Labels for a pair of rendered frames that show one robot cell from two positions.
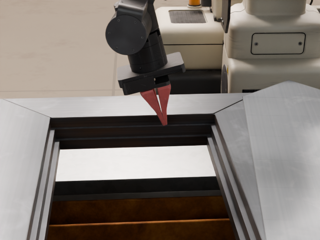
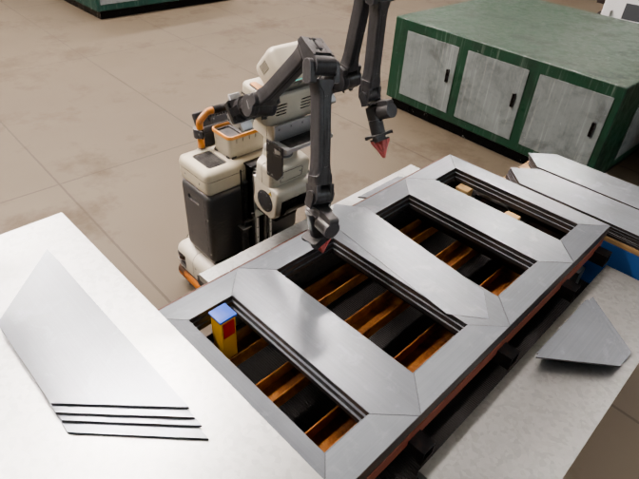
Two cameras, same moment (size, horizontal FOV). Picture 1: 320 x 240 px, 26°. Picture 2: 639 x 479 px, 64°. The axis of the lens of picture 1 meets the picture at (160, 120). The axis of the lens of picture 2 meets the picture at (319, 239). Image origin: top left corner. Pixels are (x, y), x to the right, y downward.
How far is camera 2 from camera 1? 1.16 m
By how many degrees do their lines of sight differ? 39
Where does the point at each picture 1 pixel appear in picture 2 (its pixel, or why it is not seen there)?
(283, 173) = (390, 258)
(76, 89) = (29, 192)
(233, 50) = (272, 183)
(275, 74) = (295, 190)
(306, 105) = (358, 218)
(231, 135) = (353, 247)
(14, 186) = (319, 312)
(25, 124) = (273, 278)
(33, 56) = not seen: outside the picture
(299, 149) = (381, 244)
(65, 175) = not seen: hidden behind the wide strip
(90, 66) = (17, 167)
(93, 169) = not seen: hidden behind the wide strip
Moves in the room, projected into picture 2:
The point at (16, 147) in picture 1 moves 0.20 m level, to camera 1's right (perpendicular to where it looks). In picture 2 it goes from (290, 293) to (338, 267)
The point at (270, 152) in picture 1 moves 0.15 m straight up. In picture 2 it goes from (376, 250) to (380, 215)
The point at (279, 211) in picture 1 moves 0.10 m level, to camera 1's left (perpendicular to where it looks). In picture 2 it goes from (408, 277) to (387, 290)
